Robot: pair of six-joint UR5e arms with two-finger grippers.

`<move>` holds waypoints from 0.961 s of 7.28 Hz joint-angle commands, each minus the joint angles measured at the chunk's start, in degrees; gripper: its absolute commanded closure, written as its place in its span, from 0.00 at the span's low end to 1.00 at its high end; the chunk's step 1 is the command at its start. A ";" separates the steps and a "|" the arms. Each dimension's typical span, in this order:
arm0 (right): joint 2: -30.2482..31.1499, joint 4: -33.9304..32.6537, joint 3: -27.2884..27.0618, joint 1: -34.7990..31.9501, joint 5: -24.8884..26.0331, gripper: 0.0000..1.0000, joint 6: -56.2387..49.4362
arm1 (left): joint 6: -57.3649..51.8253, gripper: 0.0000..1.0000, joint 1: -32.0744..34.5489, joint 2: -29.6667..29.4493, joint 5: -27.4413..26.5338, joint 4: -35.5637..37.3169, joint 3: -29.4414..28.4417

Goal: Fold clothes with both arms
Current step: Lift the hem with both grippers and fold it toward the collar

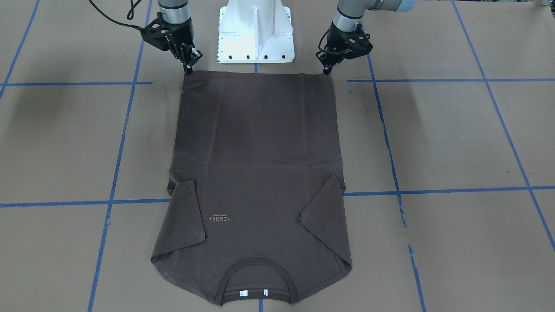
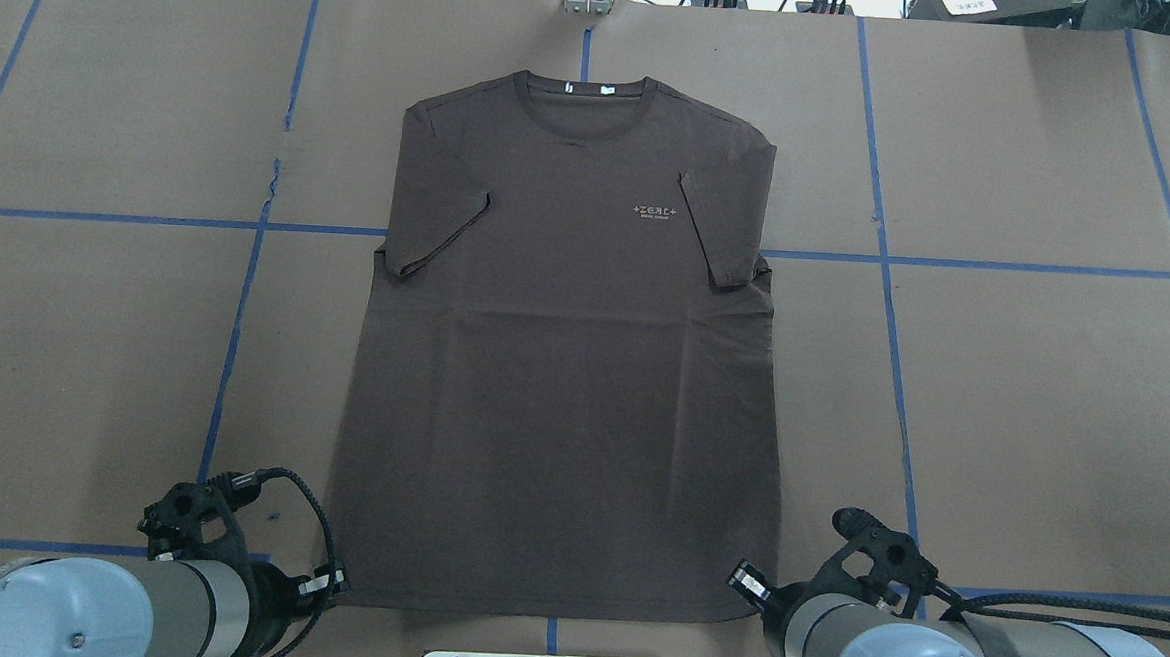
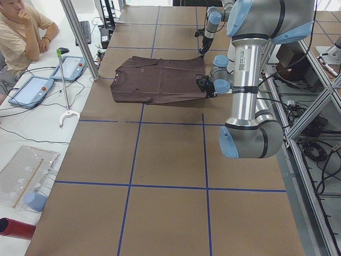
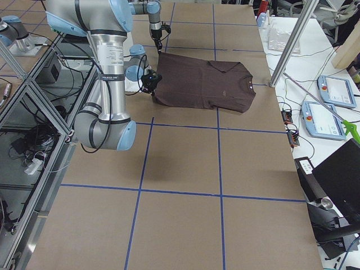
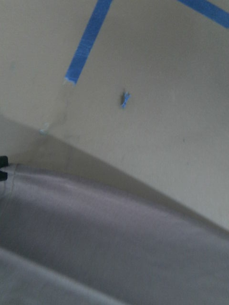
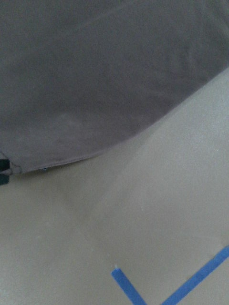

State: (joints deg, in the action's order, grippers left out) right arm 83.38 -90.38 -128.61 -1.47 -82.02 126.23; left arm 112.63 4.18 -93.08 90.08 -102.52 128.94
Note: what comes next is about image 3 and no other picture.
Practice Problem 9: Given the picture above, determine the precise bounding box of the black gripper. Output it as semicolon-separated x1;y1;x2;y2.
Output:
199;36;213;57
196;75;216;98

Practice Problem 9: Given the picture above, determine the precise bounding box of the dark brown t-shirt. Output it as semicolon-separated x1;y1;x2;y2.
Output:
110;56;206;105

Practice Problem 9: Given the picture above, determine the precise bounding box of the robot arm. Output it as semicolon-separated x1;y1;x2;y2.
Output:
195;1;235;58
196;1;315;158

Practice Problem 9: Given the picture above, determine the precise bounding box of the black keyboard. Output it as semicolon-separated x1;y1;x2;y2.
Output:
79;21;92;44

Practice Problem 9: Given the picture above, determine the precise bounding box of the far teach pendant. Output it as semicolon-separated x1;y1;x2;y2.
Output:
61;56;86;82

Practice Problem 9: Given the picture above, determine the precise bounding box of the teach pendant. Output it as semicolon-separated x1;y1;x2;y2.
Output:
61;56;86;82
8;76;54;109

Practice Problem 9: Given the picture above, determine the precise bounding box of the black computer mouse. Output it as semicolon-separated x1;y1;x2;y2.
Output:
59;47;69;54

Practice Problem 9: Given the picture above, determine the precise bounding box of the reacher grabber tool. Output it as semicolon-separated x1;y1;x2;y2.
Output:
56;50;80;128

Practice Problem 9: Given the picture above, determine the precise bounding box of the near teach pendant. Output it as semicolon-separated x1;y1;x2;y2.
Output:
8;76;54;109

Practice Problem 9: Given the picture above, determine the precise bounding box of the seated person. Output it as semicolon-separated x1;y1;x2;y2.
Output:
0;0;59;105

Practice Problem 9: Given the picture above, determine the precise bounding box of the blue plastic cup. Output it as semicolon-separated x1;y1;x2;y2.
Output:
24;193;48;212

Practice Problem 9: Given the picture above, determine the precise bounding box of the clear plastic bag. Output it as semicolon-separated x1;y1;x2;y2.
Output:
1;146;60;212

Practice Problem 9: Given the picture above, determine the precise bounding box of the red cylinder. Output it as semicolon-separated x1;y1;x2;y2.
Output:
1;218;36;240

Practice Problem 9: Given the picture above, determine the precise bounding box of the aluminium frame post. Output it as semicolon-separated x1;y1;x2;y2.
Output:
60;0;100;81

